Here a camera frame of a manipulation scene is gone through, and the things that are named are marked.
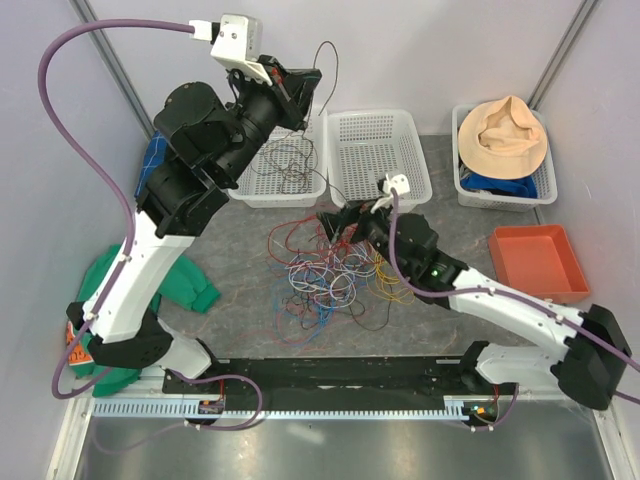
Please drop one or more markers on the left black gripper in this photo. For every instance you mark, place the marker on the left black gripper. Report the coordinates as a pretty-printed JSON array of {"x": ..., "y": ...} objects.
[{"x": 292, "y": 89}]

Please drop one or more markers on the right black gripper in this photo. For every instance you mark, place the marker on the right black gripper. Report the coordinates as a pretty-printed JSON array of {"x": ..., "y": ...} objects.
[{"x": 334, "y": 221}]

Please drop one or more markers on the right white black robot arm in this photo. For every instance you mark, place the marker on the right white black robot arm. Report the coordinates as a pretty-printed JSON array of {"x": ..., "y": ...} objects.
[{"x": 582, "y": 353}]

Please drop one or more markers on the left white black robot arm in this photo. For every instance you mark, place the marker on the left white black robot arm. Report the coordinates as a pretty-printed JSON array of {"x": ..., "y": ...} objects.
[{"x": 210, "y": 145}]

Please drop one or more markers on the left white plastic basket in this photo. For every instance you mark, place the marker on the left white plastic basket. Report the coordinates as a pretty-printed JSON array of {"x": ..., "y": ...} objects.
[{"x": 289, "y": 170}]

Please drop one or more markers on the white plastic basket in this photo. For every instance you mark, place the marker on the white plastic basket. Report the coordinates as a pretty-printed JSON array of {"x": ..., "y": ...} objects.
[
  {"x": 363, "y": 146},
  {"x": 543, "y": 178},
  {"x": 289, "y": 170}
]

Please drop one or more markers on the middle white plastic basket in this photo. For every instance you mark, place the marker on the middle white plastic basket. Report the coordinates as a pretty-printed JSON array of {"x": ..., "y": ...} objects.
[{"x": 363, "y": 146}]

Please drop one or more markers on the blue plaid cloth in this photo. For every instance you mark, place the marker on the blue plaid cloth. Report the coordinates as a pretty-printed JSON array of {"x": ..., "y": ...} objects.
[{"x": 153, "y": 157}]

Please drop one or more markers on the green cloth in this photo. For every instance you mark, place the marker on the green cloth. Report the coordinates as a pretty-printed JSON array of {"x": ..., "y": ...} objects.
[{"x": 185, "y": 285}]

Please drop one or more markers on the beige bucket hat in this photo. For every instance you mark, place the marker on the beige bucket hat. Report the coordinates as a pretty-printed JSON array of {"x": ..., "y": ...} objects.
[{"x": 502, "y": 139}]

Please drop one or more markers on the blue cloth in basket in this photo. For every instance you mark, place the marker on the blue cloth in basket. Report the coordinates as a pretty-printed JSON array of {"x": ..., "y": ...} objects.
[{"x": 523, "y": 187}]

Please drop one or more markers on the orange plastic tray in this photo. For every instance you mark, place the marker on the orange plastic tray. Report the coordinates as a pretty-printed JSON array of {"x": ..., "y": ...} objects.
[{"x": 538, "y": 260}]

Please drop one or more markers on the right white plastic basket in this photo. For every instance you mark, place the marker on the right white plastic basket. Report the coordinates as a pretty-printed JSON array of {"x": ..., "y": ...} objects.
[{"x": 543, "y": 178}]

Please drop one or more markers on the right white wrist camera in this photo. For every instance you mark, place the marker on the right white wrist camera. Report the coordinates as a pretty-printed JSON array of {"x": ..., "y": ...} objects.
[{"x": 391, "y": 185}]

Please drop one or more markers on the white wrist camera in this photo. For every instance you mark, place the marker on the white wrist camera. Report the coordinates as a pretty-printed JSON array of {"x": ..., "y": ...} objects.
[
  {"x": 236, "y": 44},
  {"x": 391, "y": 185}
]

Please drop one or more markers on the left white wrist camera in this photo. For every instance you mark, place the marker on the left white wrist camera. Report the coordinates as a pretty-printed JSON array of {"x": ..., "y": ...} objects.
[{"x": 236, "y": 44}]

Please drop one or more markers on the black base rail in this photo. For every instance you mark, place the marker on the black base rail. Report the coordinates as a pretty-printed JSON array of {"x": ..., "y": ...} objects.
[{"x": 359, "y": 383}]

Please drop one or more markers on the light blue cable duct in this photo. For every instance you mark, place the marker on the light blue cable duct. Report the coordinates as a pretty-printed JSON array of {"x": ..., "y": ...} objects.
[{"x": 453, "y": 410}]

